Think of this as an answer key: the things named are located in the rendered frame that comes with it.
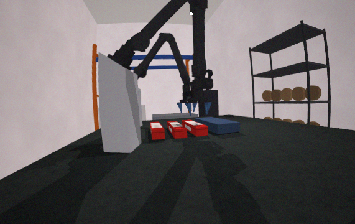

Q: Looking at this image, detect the blue rectangular platform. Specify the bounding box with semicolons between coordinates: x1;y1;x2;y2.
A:
195;117;240;135

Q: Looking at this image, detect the red box with white label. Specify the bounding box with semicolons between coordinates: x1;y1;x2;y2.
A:
182;119;208;137
150;122;165;140
167;121;187;139

